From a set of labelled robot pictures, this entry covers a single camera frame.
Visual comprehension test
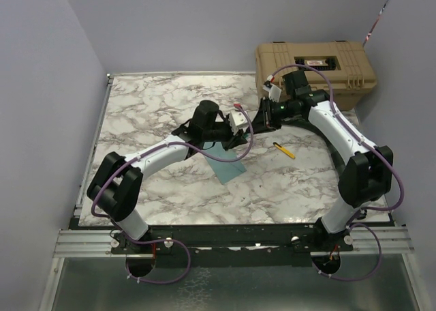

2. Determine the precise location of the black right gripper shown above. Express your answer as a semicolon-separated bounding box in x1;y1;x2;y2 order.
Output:
247;97;299;136

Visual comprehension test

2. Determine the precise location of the light blue paper envelope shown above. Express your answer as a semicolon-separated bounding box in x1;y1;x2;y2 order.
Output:
204;142;247;185

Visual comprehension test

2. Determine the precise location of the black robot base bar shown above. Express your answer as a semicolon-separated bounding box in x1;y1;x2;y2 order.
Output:
67;205;355;267

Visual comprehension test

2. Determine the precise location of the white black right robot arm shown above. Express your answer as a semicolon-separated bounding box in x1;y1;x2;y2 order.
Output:
252;66;393;250

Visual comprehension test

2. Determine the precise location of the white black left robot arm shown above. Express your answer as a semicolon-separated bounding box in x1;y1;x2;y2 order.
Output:
87;100;253;253

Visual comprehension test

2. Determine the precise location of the yellow utility knife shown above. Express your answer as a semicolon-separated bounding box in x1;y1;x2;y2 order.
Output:
273;142;296;160

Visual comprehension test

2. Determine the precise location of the tan plastic tool case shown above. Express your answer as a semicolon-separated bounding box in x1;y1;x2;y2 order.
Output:
255;41;377;111

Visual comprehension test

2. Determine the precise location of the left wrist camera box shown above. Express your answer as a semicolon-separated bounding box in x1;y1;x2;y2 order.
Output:
228;103;248;134

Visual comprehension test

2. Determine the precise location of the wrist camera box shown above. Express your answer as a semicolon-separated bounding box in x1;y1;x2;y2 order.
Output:
262;75;281;102
228;103;248;134

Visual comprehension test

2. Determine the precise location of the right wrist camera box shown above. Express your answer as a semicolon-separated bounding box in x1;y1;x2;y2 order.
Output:
262;75;281;102

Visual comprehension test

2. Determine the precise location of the black corrugated hose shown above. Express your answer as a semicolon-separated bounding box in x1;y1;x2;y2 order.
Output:
282;117;369;220

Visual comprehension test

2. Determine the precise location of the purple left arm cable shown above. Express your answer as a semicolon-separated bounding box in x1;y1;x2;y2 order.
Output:
91;106;255;284

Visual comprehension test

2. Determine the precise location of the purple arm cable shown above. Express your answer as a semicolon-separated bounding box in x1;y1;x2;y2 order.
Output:
91;106;255;284
272;64;406;281

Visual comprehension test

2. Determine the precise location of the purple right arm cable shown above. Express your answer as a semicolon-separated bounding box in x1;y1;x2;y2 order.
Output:
272;64;406;281

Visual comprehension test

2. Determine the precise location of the aluminium rail frame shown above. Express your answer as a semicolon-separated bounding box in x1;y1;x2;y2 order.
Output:
36;72;422;311

